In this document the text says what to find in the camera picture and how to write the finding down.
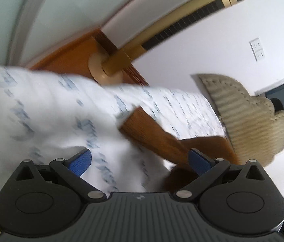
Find white wall socket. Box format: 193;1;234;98
249;38;266;62

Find beige ribbed headboard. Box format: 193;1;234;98
191;73;284;167

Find gold tower fan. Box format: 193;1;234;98
88;0;248;84

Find brown knitted garment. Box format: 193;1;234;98
119;106;241;194

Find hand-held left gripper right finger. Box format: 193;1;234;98
174;148;267;202

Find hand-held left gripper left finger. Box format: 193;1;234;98
15;148;106;202

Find white printed bed sheet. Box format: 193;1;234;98
0;64;227;230

